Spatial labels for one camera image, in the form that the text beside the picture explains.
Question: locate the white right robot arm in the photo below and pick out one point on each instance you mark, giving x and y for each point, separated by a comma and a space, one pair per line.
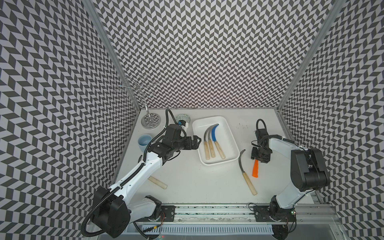
308, 171

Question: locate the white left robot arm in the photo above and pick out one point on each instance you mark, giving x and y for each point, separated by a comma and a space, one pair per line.
112, 210

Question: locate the aluminium corner post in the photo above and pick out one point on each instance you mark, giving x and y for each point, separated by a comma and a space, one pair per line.
94, 17
324, 29

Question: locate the chrome mug tree stand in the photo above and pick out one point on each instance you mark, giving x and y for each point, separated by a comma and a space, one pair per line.
140, 91

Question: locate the green patterned ceramic bowl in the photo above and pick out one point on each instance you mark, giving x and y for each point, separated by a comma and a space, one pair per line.
183, 117

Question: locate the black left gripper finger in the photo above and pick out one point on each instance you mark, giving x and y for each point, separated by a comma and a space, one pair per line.
195, 145
197, 139

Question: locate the orange handle small sickle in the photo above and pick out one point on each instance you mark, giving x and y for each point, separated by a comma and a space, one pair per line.
255, 172

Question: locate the aluminium left corner post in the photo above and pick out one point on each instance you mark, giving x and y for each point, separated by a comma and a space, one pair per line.
94, 17

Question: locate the white plastic storage box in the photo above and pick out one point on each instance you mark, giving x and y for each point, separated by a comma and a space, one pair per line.
224, 137

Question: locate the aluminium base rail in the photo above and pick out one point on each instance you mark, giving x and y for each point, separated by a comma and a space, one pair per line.
307, 214

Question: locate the aluminium right corner post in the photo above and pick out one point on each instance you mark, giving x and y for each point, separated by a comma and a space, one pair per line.
324, 29

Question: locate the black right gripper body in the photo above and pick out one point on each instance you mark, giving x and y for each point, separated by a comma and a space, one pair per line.
261, 153

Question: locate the light blue plastic cup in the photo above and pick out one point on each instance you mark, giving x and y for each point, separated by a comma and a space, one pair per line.
143, 141

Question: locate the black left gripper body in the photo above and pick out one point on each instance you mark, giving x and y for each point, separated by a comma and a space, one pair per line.
186, 143

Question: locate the blue blade wooden handle sickle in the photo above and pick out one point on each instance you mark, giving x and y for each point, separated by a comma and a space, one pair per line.
213, 134

